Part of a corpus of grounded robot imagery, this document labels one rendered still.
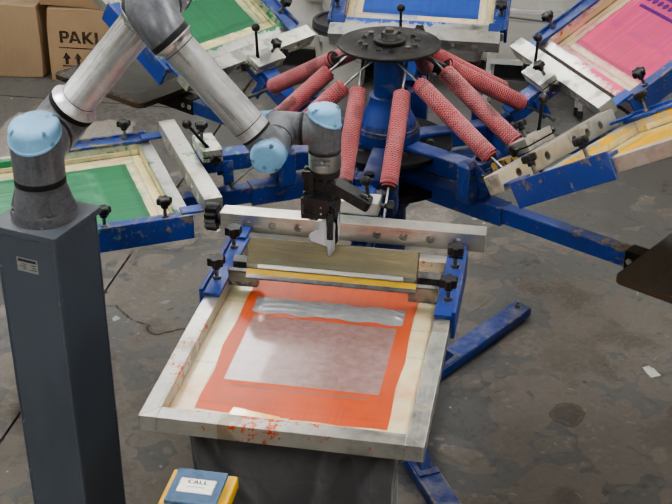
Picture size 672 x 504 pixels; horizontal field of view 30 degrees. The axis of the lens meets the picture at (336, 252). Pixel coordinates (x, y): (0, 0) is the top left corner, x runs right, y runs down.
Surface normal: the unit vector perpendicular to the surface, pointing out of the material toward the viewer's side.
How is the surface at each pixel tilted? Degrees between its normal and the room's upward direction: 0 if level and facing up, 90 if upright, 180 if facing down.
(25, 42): 91
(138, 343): 0
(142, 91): 0
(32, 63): 93
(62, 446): 90
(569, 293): 0
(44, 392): 90
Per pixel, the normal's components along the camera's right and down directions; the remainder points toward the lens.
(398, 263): -0.15, -0.13
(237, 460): -0.42, 0.51
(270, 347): 0.00, -0.88
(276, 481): -0.18, 0.48
